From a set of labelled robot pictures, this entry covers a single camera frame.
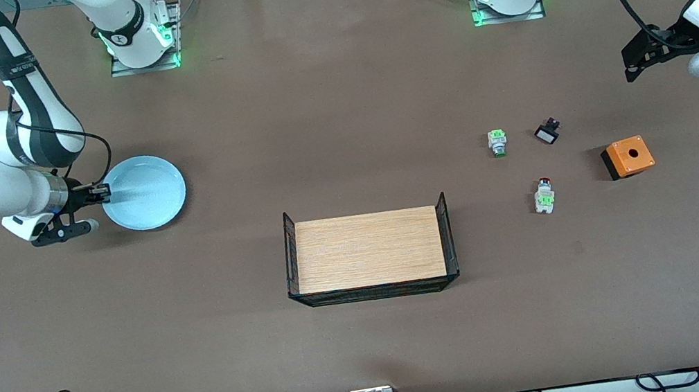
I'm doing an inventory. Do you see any light blue round plate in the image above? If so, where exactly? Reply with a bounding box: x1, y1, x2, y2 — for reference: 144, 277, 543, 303
96, 150, 193, 237

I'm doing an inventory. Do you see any red push button switch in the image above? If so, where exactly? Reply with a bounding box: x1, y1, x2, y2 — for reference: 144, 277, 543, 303
531, 176, 559, 216

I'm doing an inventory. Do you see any black square white-faced button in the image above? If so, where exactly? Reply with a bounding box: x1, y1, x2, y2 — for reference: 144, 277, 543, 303
532, 116, 564, 148

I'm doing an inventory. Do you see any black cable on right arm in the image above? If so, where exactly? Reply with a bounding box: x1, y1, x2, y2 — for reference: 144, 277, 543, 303
2, 74, 118, 201

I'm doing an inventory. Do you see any orange button enclosure box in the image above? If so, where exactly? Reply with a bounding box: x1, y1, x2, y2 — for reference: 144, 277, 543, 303
599, 133, 657, 183

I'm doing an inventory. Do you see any green push button switch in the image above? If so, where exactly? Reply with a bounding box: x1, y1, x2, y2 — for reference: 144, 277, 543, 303
486, 127, 511, 159

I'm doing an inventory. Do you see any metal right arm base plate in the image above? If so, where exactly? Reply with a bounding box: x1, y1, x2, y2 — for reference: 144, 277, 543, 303
100, 0, 191, 79

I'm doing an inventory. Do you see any black wire basket wooden bottom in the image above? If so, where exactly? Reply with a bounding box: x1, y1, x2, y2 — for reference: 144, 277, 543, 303
275, 186, 463, 316

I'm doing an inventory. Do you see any black curved cable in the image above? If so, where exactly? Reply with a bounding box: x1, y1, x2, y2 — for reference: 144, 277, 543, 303
633, 365, 699, 392

